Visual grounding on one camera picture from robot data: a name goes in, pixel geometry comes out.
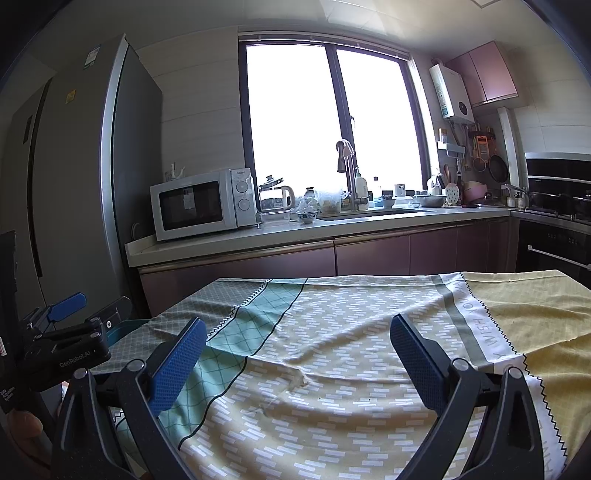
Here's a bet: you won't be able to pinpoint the patterned green yellow tablecloth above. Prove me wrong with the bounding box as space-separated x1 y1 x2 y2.
90 270 591 480

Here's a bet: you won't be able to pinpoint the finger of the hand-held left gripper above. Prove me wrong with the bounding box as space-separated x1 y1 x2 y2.
21 292 88 334
85 296 133 331

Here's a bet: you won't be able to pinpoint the dark framed window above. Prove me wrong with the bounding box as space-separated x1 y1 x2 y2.
238 31 437 197

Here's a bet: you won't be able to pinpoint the hanging black frying pan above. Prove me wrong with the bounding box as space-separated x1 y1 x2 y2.
488 154 509 184

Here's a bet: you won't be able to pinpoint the black range hood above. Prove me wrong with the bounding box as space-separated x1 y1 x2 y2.
524 152 591 195

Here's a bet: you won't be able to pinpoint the pink wall cabinet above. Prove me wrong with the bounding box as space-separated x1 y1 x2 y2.
445 41 519 108

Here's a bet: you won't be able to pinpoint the glass electric kettle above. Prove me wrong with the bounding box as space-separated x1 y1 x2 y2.
259 174 296 214

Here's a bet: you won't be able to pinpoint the white water heater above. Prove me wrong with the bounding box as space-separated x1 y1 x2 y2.
429 62 475 124

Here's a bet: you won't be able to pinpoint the white kitchen countertop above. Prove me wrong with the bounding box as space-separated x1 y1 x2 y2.
124 205 513 268

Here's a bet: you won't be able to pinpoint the person's left hand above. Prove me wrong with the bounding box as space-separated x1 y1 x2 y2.
4 407 44 455

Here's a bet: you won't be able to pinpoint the white vertical pipe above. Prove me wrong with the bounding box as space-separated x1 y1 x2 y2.
496 107 525 195

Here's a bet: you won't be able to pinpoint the white microwave oven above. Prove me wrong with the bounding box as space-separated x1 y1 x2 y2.
149 167 259 242

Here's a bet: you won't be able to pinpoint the black built-in oven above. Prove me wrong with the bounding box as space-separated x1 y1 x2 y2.
515 217 591 291

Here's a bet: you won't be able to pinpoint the clear plastic bag with food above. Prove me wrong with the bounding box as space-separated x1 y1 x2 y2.
295 186 345 214

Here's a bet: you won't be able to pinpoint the grey wall shelf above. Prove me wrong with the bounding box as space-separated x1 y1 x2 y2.
438 129 467 158

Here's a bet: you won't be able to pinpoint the brown base cabinets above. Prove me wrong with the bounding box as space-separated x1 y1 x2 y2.
139 217 520 317

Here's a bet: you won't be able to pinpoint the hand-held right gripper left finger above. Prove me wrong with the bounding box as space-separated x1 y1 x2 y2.
52 316 208 480

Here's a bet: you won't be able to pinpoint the steel kitchen faucet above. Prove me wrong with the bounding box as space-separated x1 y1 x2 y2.
335 140 370 212

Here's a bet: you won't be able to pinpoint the pink pot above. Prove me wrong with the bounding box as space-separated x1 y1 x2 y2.
462 181 493 204

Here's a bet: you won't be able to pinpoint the silver refrigerator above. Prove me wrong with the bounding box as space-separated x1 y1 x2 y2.
0 34 164 324

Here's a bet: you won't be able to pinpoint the hanging utensil rack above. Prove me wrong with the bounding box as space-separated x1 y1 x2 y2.
467 129 497 158

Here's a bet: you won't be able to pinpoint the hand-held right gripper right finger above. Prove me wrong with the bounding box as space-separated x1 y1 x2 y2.
385 314 546 480

